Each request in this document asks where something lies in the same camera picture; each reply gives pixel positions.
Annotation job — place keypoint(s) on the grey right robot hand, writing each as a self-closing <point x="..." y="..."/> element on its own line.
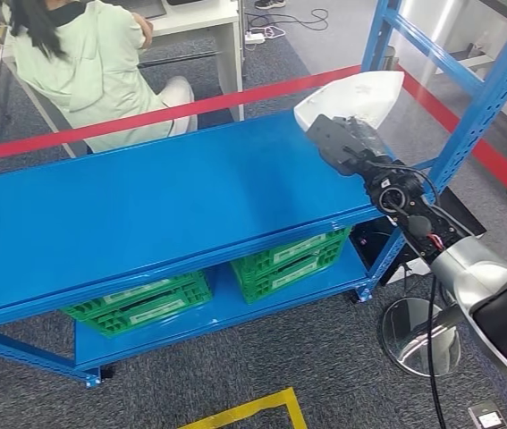
<point x="369" y="139"/>

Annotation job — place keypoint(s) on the white curved plastic part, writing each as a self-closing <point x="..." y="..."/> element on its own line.
<point x="356" y="97"/>

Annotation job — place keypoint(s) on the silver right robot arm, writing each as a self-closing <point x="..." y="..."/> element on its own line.
<point x="472" y="278"/>

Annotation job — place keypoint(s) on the blue metal shelf rack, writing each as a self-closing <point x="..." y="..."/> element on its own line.
<point x="146" y="207"/>

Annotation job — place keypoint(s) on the green plastic crate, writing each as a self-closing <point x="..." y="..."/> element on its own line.
<point x="155" y="312"/>
<point x="300" y="248"/>
<point x="293" y="274"/>
<point x="146" y="290"/>

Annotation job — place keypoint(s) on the black flat box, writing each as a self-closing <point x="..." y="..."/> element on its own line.
<point x="465" y="213"/>

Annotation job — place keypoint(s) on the red barrier belt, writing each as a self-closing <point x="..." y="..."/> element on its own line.
<point x="503" y="172"/>
<point x="217" y="103"/>

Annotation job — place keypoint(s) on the white power strip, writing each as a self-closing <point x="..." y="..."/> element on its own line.
<point x="255" y="37"/>

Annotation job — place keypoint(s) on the person's foot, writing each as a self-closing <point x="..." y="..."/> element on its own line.
<point x="270" y="3"/>

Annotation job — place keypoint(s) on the chrome stanchion with round base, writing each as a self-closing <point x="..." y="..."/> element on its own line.
<point x="402" y="337"/>

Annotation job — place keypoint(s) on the yellow floor tape square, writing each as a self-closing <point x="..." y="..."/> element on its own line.
<point x="297" y="414"/>

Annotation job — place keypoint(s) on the metal floor socket plate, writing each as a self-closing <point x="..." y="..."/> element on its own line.
<point x="488" y="417"/>

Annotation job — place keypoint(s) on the grey laptop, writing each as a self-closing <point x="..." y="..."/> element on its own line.
<point x="146" y="8"/>

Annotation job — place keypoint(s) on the person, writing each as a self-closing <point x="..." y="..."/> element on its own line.
<point x="97" y="71"/>

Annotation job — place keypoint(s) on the chrome stanchion post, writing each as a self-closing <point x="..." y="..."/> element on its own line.
<point x="389" y="59"/>

